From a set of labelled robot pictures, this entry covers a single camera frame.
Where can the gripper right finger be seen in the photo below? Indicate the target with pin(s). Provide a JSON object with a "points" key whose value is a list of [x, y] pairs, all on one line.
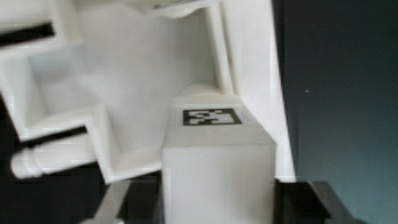
{"points": [[308, 204]]}

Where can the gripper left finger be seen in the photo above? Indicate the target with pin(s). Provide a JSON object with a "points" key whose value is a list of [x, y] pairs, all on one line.
{"points": [[131, 205]]}

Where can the white chair leg block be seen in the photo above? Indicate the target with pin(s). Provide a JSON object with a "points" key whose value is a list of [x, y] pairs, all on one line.
{"points": [[219, 161]]}

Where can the white chair seat part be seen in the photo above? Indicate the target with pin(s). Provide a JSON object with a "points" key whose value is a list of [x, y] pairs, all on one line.
{"points": [[100, 59]]}

